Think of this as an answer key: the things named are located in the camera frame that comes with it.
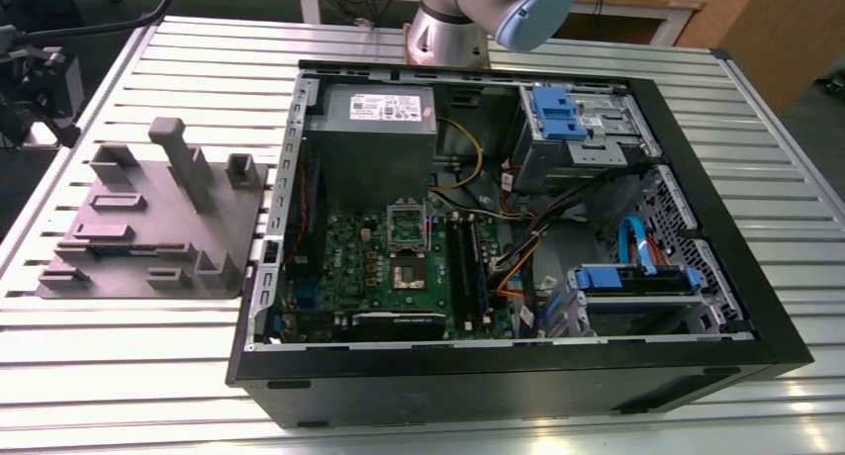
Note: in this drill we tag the CPU socket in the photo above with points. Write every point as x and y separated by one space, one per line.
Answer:
408 275

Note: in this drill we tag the wooden desk white frame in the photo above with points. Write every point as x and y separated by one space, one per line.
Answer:
659 0

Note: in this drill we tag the black PC case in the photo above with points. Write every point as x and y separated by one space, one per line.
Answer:
462 395

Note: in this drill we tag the blue plastic drive latch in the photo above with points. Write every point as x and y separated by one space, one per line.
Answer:
554 114

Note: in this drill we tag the green RAM stick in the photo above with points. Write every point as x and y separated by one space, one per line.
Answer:
132 252

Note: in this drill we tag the black RAM slot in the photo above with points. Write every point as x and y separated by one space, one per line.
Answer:
476 267
454 267

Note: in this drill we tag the blue plastic bracket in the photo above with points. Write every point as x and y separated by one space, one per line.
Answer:
551 306

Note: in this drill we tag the grey parts rack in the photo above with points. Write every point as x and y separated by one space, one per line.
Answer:
164 217

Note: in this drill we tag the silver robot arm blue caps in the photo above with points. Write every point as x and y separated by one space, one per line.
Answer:
448 34

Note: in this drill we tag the wooden cabinet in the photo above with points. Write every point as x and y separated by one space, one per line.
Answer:
778 39

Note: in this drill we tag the blue disk carrier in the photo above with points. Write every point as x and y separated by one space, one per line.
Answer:
601 279

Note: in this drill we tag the metal disk bay cage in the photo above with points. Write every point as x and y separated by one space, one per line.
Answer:
643 301

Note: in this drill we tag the metal optical drive cage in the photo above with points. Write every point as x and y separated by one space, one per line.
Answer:
594 155

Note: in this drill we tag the green motherboard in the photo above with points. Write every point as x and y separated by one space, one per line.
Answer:
350 277

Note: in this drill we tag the black graphics card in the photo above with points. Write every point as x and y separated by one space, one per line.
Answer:
396 321

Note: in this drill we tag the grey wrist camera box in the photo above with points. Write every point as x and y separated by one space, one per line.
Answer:
65 79

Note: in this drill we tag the grey power supply unit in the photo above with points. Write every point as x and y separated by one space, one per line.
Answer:
370 163

